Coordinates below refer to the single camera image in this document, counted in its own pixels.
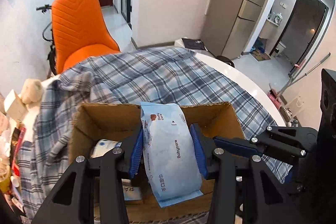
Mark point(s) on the red black snack packet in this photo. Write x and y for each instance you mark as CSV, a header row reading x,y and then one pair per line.
x,y
18,150

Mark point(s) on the beige refrigerator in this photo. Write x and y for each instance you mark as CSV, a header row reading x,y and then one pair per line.
x,y
236,3

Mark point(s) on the beige plush toy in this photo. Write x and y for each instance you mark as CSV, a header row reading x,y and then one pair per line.
x,y
31,90

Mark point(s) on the pink dustpan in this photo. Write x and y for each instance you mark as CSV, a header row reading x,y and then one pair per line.
x,y
274,96

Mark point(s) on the black bicycle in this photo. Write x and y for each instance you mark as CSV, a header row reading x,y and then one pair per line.
x,y
50,56

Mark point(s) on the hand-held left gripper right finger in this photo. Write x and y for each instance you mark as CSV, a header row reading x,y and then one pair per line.
x,y
197,150

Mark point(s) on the cardboard box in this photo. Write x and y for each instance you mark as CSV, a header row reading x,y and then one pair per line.
x,y
105,119

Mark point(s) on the doormat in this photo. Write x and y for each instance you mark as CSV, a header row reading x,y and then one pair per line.
x,y
261,56

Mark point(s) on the orange chair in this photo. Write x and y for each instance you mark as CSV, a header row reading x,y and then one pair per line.
x,y
78,29

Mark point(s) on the light blue wipes pack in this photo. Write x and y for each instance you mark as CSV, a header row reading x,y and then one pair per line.
x,y
170,148

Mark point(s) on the blue basin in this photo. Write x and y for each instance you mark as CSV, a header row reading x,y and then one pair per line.
x,y
256,47

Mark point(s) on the dark sliding door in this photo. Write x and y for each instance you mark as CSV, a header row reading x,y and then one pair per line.
x,y
304,29

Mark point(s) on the blue plaid cloth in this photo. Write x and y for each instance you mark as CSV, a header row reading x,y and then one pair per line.
x,y
157,77

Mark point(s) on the small white box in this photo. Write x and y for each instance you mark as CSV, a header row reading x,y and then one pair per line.
x,y
14,103

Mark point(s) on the white packet blue print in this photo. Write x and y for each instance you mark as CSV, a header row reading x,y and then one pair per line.
x,y
105,148

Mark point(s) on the dark round stool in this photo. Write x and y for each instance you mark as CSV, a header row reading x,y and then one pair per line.
x,y
225,60

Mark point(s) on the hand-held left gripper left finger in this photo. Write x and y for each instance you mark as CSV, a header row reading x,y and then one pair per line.
x,y
136,150

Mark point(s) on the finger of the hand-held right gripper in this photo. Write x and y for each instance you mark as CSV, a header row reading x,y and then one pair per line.
x,y
236,145
288,177

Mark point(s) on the light blue paper box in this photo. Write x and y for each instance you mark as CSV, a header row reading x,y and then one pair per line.
x,y
132,192

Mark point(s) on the white wall strip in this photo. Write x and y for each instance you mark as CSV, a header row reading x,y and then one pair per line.
x,y
208,5

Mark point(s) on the large detergent bottle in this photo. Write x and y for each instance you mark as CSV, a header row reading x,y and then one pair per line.
x,y
278,18

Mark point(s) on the black flat case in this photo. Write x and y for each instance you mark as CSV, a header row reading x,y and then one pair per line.
x,y
194,44

